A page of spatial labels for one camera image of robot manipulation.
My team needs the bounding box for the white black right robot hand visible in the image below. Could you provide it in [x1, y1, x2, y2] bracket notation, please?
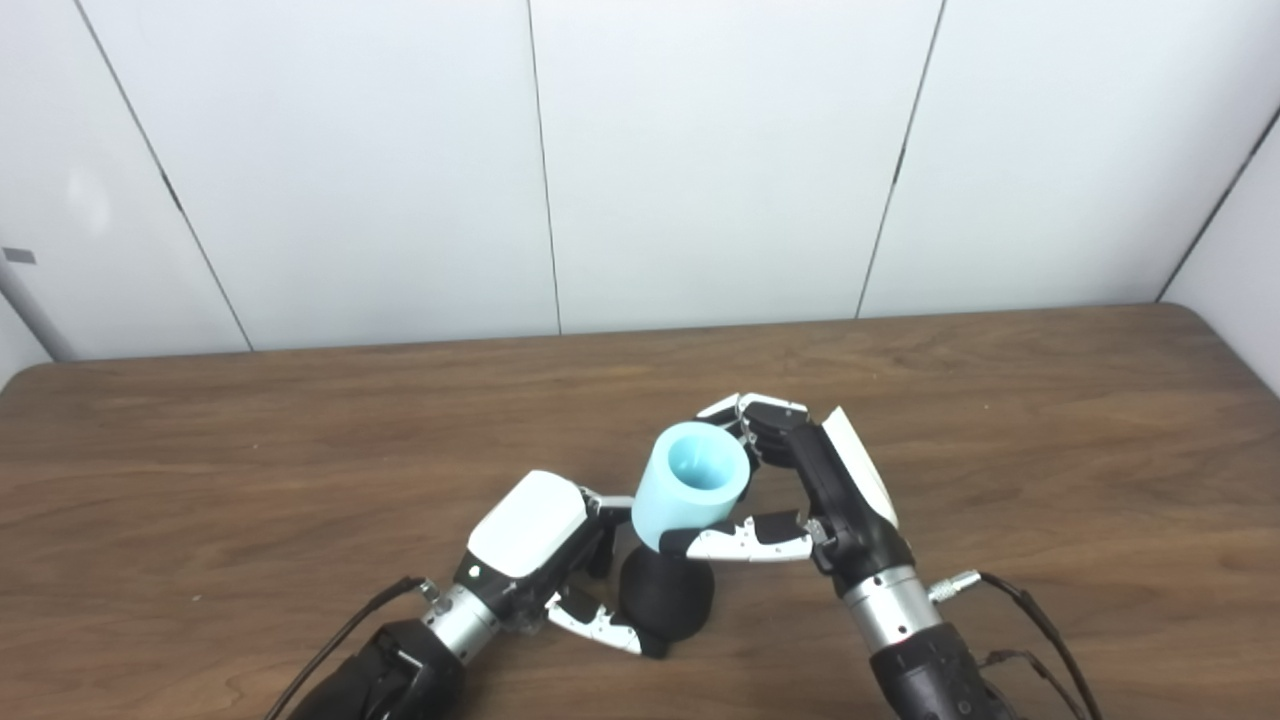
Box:
[660, 392, 916, 601]

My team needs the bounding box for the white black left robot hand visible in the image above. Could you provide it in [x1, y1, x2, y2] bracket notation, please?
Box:
[455, 470, 669, 659]

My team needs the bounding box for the light blue cylinder cup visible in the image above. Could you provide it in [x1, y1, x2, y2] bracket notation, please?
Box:
[632, 421, 751, 553]

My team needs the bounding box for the black funnel-shaped nozzle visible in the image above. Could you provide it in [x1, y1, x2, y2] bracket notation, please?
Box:
[618, 545, 716, 644]

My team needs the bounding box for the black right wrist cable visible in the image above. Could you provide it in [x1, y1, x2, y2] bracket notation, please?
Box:
[928, 570, 1104, 720]

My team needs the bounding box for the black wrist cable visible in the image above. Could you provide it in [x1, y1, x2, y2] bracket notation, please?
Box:
[928, 570, 1104, 720]
[263, 576, 441, 720]

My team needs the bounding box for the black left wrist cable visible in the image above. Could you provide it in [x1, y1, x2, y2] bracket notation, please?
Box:
[263, 576, 441, 720]

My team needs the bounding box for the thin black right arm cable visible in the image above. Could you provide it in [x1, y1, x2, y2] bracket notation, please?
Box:
[980, 650, 1086, 720]

